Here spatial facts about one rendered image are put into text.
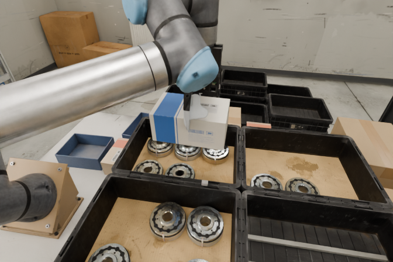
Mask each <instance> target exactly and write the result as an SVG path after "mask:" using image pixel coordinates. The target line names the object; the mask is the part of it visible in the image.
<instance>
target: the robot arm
mask: <svg viewBox="0 0 393 262"><path fill-rule="evenodd" d="M122 4H123V8H124V11H125V14H126V17H127V18H128V20H129V21H130V22H131V23H132V24H134V25H144V24H146V25H147V27H148V28H149V31H150V33H151V35H152V37H153V38H154V41H153V42H148V43H144V44H141V45H138V46H134V47H131V48H128V49H124V50H121V51H117V52H114V53H111V54H107V55H104V56H100V57H97V58H93V59H90V60H87V61H83V62H80V63H77V64H73V65H70V66H66V67H63V68H59V69H56V70H53V71H49V72H46V73H43V74H39V75H35V76H33V77H29V78H25V79H23V80H19V81H15V82H12V83H9V84H5V85H2V86H0V149H1V148H3V147H6V146H9V145H12V144H14V143H17V142H20V141H22V140H25V139H28V138H30V137H33V136H36V135H39V134H41V133H44V132H46V131H49V130H52V129H55V128H57V127H60V126H62V125H66V124H68V123H71V122H73V121H76V120H79V119H82V118H84V117H87V116H89V115H92V114H95V113H97V112H100V111H103V110H106V109H108V108H111V107H113V106H116V105H119V104H122V103H124V102H127V101H130V100H133V99H135V98H138V97H140V96H143V95H146V94H149V93H151V92H154V91H157V90H159V89H162V88H165V87H167V86H169V85H173V84H176V85H177V86H178V87H179V88H180V90H181V91H182V92H184V106H183V110H184V125H185V127H186V130H189V127H190V121H191V120H193V119H201V118H205V117H207V115H208V110H207V109H205V108H204V107H203V106H201V97H200V96H201V94H205V95H208V96H218V89H219V84H221V76H222V65H221V60H222V50H223V44H217V43H216V42H217V35H218V15H219V0H122ZM215 91H216V92H215ZM192 92H194V94H192ZM56 199H57V188H56V185H55V183H54V181H53V180H52V179H51V178H50V177H49V176H48V175H46V174H43V173H32V174H27V175H25V176H23V177H21V178H18V179H17V180H14V181H9V177H8V174H7V171H6V168H5V165H4V161H3V158H2V154H1V150H0V226H2V225H5V224H8V223H11V222H26V223H29V222H35V221H37V220H41V219H43V218H44V217H46V216H47V215H48V214H49V213H50V212H51V211H52V209H53V208H54V206H55V203H56Z"/></svg>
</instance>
